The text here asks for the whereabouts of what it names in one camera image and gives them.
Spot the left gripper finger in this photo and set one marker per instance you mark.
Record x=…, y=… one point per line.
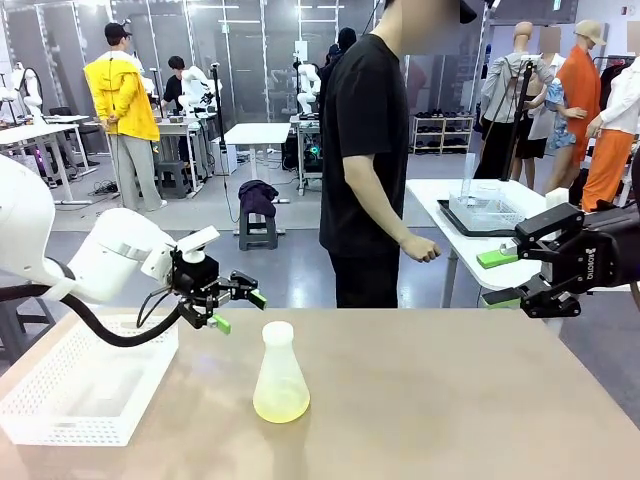
x=250, y=289
x=220, y=324

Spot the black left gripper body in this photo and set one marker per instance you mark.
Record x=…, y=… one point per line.
x=197, y=282

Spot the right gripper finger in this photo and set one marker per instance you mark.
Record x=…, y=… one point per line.
x=505, y=297
x=495, y=259

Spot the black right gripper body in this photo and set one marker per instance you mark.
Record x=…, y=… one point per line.
x=575, y=255

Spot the white perforated plastic basket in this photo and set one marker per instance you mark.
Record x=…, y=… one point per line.
x=495, y=217
x=75, y=400

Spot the translucent plastic conical flask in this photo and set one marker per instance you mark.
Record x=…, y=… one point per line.
x=280, y=385

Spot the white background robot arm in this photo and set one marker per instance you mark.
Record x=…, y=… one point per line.
x=32, y=95
x=310, y=82
x=195, y=85

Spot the person's right forearm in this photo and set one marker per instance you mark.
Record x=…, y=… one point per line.
x=382, y=220

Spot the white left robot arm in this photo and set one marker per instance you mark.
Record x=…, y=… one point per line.
x=115, y=250

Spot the person's right hand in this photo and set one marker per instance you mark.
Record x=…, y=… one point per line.
x=422, y=249

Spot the grey plastic step stool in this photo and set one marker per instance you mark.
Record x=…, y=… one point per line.
x=172, y=177
x=257, y=232

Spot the black plastic tray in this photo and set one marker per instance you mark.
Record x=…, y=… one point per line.
x=450, y=220

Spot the white side table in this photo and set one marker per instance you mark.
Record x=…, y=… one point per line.
x=430, y=200

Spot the black cloth bundle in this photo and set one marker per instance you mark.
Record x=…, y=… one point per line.
x=257, y=195

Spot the mannequin in orange trousers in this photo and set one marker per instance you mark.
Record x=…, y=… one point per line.
x=607, y=165

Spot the white shoe rack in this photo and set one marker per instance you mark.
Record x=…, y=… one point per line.
x=442, y=135

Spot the small white table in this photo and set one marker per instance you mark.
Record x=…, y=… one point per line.
x=257, y=132

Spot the mannequin in orange dress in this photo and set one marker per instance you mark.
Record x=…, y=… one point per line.
x=582, y=95

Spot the person in black t-shirt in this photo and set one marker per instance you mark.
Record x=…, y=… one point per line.
x=365, y=150

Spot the mannequin in grey shirt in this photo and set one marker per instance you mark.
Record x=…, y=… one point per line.
x=505, y=85

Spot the person in yellow hoodie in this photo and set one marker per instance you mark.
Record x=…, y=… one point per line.
x=122, y=105

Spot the seated person in black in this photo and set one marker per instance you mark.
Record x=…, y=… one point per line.
x=175, y=90

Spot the long white desk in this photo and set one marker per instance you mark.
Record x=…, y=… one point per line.
x=30, y=131

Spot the person with black cap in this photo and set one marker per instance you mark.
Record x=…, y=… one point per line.
x=334, y=55

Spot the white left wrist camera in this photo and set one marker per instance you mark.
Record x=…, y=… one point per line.
x=197, y=242

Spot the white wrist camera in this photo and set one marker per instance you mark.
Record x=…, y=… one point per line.
x=557, y=199
x=197, y=242

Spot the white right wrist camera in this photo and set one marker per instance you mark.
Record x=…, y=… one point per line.
x=557, y=199

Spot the grey frame work desk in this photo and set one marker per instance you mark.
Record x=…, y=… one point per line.
x=305, y=125
x=175, y=127

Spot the black camera tripod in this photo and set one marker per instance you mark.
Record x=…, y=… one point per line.
x=520, y=100

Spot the black camera stand pole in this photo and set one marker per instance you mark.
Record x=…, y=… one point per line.
x=218, y=100

